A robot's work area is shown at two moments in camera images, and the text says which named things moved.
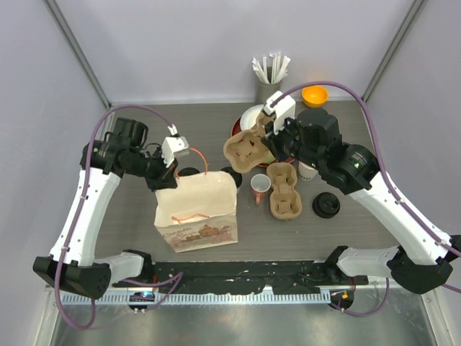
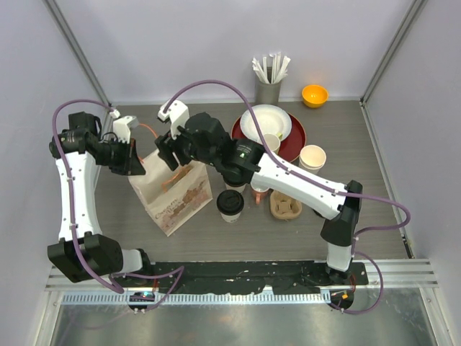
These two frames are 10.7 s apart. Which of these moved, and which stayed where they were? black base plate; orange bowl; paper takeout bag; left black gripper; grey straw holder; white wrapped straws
Moved: left black gripper; paper takeout bag
Stayed: grey straw holder; white wrapped straws; black base plate; orange bowl
